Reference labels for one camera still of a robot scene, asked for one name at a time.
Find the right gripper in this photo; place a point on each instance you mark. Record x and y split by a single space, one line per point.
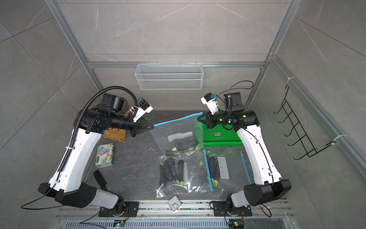
209 122

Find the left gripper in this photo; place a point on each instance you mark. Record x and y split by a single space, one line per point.
139 124

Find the clear zip-top bag blue zipper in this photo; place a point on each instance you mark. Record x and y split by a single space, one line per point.
234 170

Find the dark eggplant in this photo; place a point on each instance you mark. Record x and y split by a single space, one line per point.
214 171

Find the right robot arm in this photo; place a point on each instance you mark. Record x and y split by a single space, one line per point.
269 184

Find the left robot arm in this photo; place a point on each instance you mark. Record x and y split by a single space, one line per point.
66 186

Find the brown teddy bear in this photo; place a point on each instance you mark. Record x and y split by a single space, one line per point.
114 134

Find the green plastic basket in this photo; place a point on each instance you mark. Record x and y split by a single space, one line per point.
216 137

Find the colourful tissue pack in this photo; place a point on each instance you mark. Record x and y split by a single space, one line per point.
105 155

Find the small white clock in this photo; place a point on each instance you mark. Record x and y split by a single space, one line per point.
174 203

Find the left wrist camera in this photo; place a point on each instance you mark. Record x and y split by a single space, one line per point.
138 111

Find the white wire wall basket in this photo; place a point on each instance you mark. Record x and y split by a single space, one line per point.
170 76

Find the black wall hook rack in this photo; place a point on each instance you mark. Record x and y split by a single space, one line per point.
298 130

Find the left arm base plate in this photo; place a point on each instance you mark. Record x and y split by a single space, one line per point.
121 209

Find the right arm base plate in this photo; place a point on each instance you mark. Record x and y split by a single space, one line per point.
224 208

